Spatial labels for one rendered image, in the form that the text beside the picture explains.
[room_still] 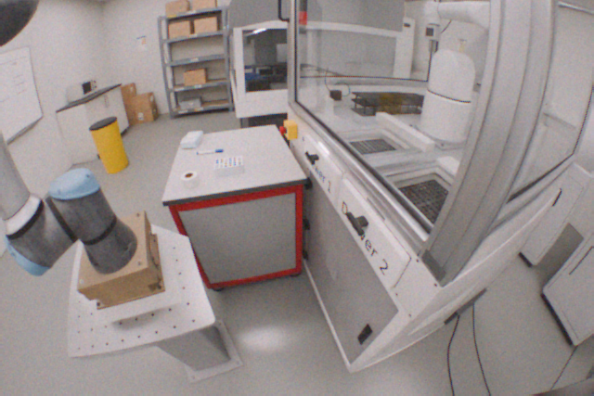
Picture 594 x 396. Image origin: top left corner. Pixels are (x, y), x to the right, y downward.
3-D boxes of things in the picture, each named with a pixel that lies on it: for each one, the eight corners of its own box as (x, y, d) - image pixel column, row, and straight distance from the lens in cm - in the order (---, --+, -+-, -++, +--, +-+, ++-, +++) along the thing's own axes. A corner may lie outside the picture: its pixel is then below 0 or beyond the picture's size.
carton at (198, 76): (185, 86, 461) (183, 72, 458) (188, 83, 491) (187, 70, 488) (205, 83, 452) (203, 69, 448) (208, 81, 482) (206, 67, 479)
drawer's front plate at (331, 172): (333, 204, 71) (337, 173, 65) (303, 159, 94) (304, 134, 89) (339, 203, 72) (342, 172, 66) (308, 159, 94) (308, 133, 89)
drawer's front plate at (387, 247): (388, 289, 55) (404, 261, 46) (337, 209, 70) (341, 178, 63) (393, 287, 56) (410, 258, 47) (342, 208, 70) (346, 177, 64)
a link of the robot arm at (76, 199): (122, 215, 58) (96, 164, 53) (82, 253, 57) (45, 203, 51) (103, 201, 69) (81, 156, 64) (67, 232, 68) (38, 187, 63)
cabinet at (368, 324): (347, 379, 130) (413, 327, 55) (290, 238, 170) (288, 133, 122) (475, 305, 177) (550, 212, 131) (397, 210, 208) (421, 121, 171)
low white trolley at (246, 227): (210, 298, 150) (161, 200, 95) (207, 228, 188) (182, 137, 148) (303, 280, 149) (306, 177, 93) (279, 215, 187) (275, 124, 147)
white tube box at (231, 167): (214, 176, 99) (213, 169, 97) (215, 166, 106) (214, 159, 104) (244, 172, 98) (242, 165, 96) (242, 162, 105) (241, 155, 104)
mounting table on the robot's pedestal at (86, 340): (94, 371, 85) (67, 357, 77) (93, 262, 107) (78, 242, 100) (228, 337, 68) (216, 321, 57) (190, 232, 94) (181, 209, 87)
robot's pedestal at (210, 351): (191, 383, 138) (91, 329, 73) (175, 335, 148) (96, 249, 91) (244, 365, 132) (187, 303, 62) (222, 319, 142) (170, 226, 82)
